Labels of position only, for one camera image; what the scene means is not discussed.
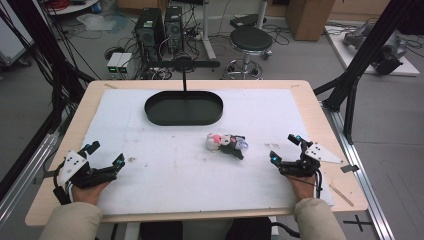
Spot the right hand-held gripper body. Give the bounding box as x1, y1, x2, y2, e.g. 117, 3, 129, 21
279, 140, 344, 178

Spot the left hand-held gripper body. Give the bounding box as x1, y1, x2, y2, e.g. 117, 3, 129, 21
58, 149, 118, 190

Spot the small black white plush toy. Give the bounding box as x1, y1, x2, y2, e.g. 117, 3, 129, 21
205, 132, 250, 161

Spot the black oval tray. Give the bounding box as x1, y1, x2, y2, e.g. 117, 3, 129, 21
143, 90, 225, 127

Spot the person's right hand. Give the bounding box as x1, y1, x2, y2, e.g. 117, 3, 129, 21
287, 174, 318, 203

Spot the person's left hand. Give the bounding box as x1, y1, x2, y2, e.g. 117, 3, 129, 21
71, 180, 112, 206

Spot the thin wooden stick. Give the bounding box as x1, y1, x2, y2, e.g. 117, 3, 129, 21
328, 184, 355, 208

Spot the white foam mat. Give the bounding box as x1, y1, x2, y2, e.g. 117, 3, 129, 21
81, 87, 335, 216

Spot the white power supply unit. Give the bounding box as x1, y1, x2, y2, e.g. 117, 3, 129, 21
116, 52, 134, 76
106, 52, 124, 76

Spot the black round stool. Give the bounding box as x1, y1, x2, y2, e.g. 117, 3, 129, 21
225, 25, 274, 80

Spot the white board with grey equipment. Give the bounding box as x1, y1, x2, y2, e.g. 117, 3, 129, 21
324, 20, 421, 78

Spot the brown cardboard box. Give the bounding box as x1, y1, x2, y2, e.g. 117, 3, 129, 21
284, 0, 336, 42

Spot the black computer tower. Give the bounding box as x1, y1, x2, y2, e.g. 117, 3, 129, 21
134, 7, 166, 63
164, 5, 185, 56

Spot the black flat device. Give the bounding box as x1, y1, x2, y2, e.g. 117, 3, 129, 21
229, 13, 268, 29

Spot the white desk leg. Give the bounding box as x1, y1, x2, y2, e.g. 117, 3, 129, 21
199, 0, 218, 61

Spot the round white table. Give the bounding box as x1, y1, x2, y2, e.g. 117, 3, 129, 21
43, 0, 101, 16

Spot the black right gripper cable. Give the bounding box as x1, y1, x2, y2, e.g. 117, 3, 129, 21
292, 168, 325, 200

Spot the aluminium rail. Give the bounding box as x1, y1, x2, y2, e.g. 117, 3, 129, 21
321, 99, 396, 240
0, 109, 76, 231

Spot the black frame with cables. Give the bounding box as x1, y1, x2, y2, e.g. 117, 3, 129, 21
0, 0, 98, 134

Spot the black metal frame strut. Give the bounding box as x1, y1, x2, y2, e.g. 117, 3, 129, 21
313, 0, 422, 145

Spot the black camera stand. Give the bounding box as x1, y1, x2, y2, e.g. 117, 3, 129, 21
145, 53, 222, 98

